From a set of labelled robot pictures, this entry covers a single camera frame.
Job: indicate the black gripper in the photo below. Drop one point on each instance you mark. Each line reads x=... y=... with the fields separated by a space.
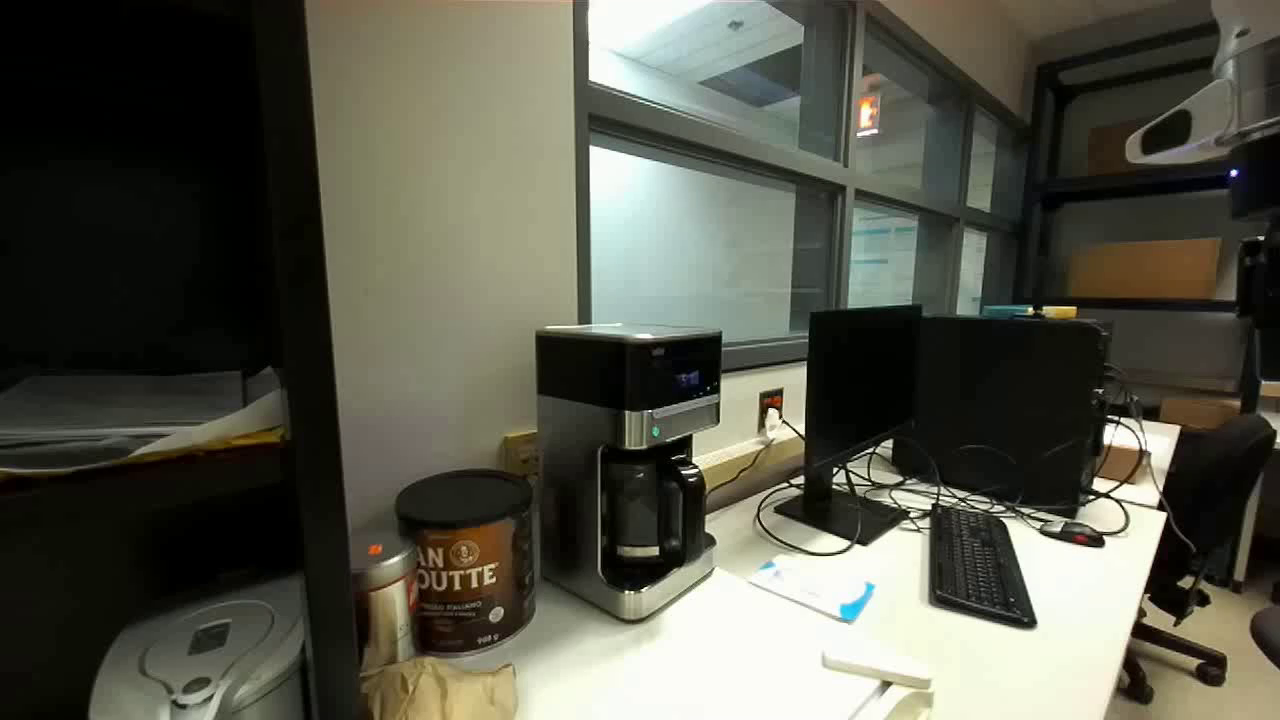
x=1263 y=273

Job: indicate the black silver coffee maker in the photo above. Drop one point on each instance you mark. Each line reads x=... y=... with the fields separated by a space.
x=585 y=443

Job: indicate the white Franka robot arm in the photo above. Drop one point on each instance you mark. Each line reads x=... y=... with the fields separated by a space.
x=1200 y=126

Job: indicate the glass coffee carafe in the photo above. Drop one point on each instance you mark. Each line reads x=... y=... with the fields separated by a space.
x=644 y=515

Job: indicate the brown coffee can black lid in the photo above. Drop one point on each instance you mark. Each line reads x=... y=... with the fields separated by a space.
x=465 y=574

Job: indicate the brown cardboard sheet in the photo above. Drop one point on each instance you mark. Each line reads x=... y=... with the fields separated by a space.
x=1147 y=268

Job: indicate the black office chair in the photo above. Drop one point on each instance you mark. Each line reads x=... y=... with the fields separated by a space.
x=1214 y=492

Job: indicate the black metal storage rack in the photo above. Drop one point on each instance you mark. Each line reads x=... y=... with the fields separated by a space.
x=1047 y=187

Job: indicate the large black monitor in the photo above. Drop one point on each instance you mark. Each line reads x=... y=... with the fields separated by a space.
x=1003 y=402

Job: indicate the black computer mouse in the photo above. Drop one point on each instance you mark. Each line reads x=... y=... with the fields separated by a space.
x=1077 y=533

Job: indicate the black computer keyboard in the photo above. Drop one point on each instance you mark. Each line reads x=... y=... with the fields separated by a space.
x=981 y=565

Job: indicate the black computer monitor on stand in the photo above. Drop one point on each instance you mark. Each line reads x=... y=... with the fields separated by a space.
x=862 y=381

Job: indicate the white flat paper box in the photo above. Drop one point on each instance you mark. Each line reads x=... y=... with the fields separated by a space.
x=872 y=662

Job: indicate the white blue paper packet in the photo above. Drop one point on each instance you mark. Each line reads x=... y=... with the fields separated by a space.
x=804 y=587

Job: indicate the brown stuffed toy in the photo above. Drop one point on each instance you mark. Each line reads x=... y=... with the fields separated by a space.
x=433 y=689

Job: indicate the black shelving unit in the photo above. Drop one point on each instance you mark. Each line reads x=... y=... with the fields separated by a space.
x=312 y=402

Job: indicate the white round-lid appliance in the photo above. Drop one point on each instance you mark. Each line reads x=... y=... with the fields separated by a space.
x=202 y=655

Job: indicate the white paper sheets stack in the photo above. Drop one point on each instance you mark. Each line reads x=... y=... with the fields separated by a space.
x=121 y=412

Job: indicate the wall power outlet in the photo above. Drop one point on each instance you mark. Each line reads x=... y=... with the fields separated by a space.
x=769 y=411

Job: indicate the grey window frame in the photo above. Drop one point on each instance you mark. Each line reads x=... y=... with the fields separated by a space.
x=712 y=143

